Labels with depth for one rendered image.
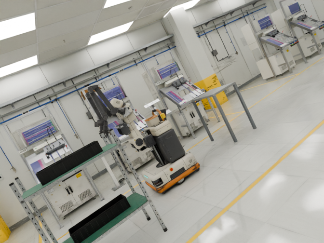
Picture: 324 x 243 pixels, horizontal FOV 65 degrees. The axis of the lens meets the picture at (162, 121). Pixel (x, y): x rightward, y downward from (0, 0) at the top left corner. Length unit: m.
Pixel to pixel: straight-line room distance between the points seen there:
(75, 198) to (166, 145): 2.18
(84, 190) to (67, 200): 0.31
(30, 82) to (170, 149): 4.18
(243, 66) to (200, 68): 2.23
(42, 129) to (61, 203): 1.31
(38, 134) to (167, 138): 2.45
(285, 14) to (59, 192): 7.73
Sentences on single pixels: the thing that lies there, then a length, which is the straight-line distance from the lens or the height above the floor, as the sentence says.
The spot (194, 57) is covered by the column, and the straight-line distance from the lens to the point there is 7.43.
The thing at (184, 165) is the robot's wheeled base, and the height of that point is 0.19.
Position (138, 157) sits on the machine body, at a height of 0.23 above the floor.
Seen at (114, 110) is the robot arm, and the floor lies 1.24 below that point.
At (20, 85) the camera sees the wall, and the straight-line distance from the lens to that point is 6.55.
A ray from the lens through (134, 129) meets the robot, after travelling 3.34.
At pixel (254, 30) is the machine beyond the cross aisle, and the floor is 1.46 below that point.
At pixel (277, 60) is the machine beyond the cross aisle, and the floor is 0.45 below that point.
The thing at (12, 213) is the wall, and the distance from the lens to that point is 6.53.
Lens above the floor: 1.21
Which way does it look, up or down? 7 degrees down
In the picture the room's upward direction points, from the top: 27 degrees counter-clockwise
